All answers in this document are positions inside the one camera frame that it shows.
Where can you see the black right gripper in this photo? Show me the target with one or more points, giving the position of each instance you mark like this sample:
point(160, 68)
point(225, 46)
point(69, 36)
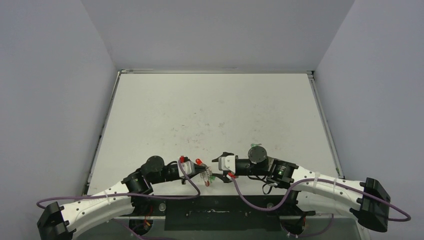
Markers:
point(243, 167)

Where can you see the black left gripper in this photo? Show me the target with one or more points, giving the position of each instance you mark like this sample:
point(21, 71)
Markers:
point(198, 169)

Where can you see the metal keyring with red grip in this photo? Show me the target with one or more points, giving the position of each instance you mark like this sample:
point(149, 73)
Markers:
point(207, 177)

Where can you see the key with green tag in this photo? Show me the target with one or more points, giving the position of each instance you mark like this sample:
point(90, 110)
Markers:
point(212, 179)
point(253, 145)

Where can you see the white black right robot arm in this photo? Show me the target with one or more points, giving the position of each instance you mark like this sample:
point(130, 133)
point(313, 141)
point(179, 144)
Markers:
point(364, 201)

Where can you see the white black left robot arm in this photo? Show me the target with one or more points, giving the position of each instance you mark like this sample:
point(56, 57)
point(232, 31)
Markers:
point(66, 221)

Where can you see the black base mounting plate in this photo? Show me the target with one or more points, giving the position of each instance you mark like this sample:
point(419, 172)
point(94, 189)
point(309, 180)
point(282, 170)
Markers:
point(213, 213)

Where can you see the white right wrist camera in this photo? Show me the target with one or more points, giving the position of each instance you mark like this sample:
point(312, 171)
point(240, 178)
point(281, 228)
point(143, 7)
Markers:
point(227, 164)

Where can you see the aluminium table frame rail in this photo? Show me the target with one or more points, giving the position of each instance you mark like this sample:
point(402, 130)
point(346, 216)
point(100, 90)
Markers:
point(331, 143)

